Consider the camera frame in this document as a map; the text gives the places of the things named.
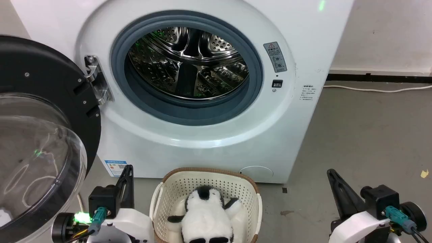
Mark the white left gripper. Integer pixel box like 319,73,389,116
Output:
87,165,155,243

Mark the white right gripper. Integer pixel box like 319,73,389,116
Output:
326,169,392,243

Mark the white front-load washing machine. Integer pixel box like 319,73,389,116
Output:
10,0,355,184

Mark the black washer door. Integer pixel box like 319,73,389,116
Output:
0,35,102,243

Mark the steel washing machine drum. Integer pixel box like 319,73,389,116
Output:
128,27,249,101

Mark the blue and white label sticker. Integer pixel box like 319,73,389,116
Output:
104,160,128,178

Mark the cream perforated laundry basket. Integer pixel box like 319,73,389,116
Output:
150,167,263,243

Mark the black and white penguin plush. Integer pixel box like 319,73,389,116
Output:
167,185,244,243

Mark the round white filter cover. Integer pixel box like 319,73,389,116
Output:
239,165,274,180

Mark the grey rubber door gasket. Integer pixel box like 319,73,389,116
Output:
111,10,264,126

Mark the metal door hinge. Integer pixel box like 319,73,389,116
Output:
84,55,114,106

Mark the grey warning sticker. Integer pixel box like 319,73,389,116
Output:
263,42,288,73

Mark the teal plug left camera cable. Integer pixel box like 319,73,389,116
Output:
71,207,109,243

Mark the teal plug camera cable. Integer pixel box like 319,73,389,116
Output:
71,207,109,243
385,206,432,243

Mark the teal plug right camera cable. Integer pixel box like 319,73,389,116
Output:
385,206,432,243

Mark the white floor cable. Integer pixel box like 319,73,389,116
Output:
323,84,432,93

